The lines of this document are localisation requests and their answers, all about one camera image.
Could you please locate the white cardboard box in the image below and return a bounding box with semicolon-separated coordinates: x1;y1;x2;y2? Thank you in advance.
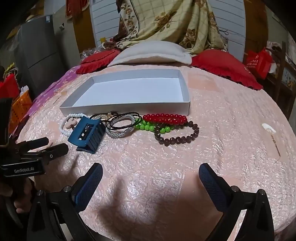
59;68;191;116

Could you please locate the gold pearl hair tie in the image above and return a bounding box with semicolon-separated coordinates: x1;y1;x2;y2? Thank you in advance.
90;112;119;121

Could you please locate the blue hair claw clip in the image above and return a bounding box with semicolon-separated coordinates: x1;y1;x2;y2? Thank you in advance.
68;116;106;154

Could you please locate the grey refrigerator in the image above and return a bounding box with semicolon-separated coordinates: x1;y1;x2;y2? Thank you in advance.
14;15;67;93

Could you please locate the red shopping bag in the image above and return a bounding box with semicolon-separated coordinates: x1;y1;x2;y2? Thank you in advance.
245;47;273;79

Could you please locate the white pillow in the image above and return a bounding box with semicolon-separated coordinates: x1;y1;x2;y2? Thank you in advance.
107;40;192;68

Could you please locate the brown bead bracelet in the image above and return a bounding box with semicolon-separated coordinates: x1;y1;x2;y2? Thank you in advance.
154;120;200;147

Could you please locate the red cloth bag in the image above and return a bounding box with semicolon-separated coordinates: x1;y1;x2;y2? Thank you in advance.
0;75;20;100

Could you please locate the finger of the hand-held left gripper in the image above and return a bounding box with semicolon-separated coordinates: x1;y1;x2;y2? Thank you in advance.
20;137;50;151
27;143;69;164

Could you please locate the drop earring beige card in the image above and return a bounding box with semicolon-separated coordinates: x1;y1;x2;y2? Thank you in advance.
52;91;68;105

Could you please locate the pink charm hair tie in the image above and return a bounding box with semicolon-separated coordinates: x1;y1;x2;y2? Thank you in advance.
65;119;78;130

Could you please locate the green bead bracelet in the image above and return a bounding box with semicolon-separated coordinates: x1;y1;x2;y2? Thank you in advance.
135;117;176;134

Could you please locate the silver rhinestone bangle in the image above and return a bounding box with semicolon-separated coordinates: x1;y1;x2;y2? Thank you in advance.
106;115;137;139

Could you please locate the red hanging decoration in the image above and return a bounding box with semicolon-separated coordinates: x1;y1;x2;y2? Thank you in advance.
66;0;89;21

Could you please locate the pale pink garment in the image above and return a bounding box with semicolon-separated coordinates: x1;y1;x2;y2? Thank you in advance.
266;41;283;55

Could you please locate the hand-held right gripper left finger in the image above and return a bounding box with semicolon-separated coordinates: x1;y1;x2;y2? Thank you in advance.
26;162;103;241

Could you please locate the clear plastic bag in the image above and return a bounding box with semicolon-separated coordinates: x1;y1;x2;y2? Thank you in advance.
80;45;104;61

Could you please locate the drop earring white card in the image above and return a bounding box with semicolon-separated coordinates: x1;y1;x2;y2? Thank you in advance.
261;123;281;158

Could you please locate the orange plastic basket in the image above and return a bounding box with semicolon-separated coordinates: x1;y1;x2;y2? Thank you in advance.
11;89;33;127

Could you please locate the person's left hand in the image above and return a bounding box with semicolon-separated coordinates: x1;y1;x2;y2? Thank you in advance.
0;175;36;212

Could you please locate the red bead bracelet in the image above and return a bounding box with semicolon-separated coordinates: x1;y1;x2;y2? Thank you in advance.
142;113;188;126

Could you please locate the pink quilted bedspread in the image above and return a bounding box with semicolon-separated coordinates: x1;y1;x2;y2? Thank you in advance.
14;62;296;241

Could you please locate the white bead bracelet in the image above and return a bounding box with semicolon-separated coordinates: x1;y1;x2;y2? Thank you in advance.
60;113;89;137

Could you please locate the black elastic hair tie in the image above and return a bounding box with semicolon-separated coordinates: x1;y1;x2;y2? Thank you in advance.
105;112;142;131

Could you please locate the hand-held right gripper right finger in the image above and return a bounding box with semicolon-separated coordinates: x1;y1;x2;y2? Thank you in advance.
198;163;281;241

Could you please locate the brown wooden door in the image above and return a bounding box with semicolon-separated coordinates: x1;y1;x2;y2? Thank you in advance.
73;7;96;55

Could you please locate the purple floral sheet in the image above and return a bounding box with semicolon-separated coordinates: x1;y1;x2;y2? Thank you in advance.
28;70;80;116

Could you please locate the beige floral blanket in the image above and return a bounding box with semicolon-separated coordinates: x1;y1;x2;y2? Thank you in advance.
103;0;228;55

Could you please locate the red fringed pillow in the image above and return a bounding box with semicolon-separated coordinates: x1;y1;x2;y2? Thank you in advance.
191;49;263;91
76;49;122;75

